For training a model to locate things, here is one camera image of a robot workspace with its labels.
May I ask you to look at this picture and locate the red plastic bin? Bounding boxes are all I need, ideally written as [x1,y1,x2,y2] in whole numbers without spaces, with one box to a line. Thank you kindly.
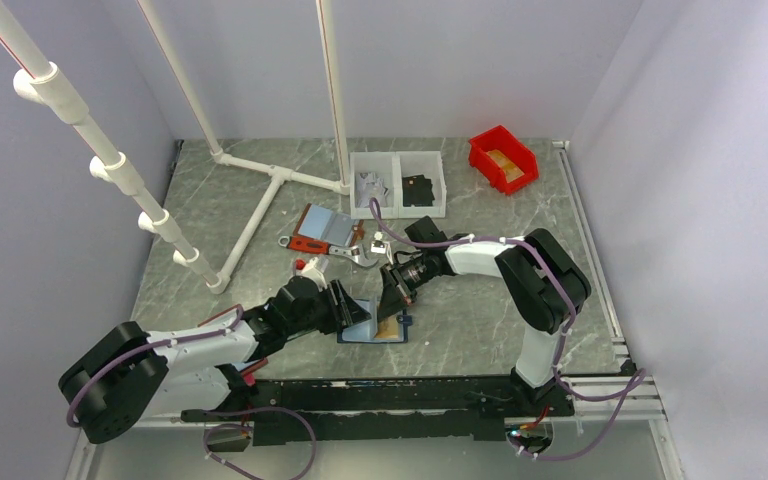
[468,125,539,196]

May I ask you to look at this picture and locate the navy blue card holder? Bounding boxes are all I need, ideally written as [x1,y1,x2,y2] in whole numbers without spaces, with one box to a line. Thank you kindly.
[337,299,413,344]

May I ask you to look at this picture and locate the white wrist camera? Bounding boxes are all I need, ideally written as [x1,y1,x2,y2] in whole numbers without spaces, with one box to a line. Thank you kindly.
[370,231,393,262]
[293,255,329,290]

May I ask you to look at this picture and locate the white pvc pipe frame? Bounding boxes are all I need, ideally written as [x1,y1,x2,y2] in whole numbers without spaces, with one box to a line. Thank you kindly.
[0,1,349,294]

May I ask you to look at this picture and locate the gold cards in bin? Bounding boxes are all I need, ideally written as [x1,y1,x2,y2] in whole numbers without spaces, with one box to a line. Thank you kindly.
[488,149,524,184]

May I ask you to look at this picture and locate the white bin with black cards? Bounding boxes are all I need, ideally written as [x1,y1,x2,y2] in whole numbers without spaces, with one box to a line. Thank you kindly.
[396,151,447,219]

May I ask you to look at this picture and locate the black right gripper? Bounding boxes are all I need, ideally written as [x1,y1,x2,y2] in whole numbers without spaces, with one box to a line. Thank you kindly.
[376,252,433,323]

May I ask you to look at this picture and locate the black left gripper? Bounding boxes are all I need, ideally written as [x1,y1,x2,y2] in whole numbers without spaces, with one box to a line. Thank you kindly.
[286,278,371,336]

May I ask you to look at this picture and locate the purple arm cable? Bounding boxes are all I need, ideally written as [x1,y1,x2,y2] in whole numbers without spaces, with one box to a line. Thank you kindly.
[367,197,649,464]
[65,304,319,480]

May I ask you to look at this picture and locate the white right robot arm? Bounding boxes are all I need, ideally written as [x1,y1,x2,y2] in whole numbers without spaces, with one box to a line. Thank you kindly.
[377,216,592,415]

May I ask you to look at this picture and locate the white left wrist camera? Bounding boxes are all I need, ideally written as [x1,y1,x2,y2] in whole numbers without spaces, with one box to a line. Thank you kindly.
[293,255,329,290]

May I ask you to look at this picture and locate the orange handled adjustable wrench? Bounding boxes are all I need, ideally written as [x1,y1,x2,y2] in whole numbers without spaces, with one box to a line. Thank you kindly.
[278,236,378,268]

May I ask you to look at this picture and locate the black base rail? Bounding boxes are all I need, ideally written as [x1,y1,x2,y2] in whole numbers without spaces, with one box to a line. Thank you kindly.
[180,374,575,446]

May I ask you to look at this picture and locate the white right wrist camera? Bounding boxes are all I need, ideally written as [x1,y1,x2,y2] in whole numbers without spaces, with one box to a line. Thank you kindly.
[370,231,393,262]

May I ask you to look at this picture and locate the red open card holder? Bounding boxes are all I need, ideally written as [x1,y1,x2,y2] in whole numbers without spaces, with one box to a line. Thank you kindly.
[198,305,268,387]

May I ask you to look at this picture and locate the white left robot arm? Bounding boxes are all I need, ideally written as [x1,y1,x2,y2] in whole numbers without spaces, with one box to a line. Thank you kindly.
[58,276,374,444]

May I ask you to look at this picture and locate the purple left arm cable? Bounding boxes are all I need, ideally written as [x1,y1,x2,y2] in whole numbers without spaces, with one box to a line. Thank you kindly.
[65,304,319,480]

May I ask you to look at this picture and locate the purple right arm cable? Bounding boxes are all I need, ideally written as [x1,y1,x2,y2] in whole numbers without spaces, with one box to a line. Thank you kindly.
[367,197,649,464]

